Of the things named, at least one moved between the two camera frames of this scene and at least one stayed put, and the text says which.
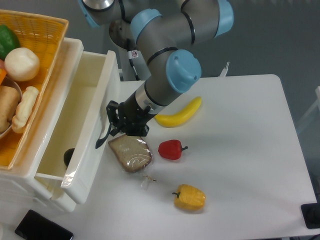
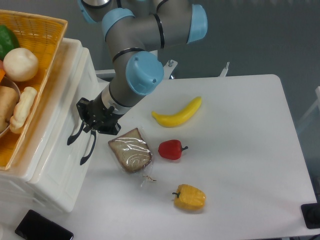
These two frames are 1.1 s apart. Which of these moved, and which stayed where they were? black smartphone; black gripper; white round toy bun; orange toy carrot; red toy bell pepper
Moved: black gripper
Stayed: red toy bell pepper; black smartphone; orange toy carrot; white round toy bun
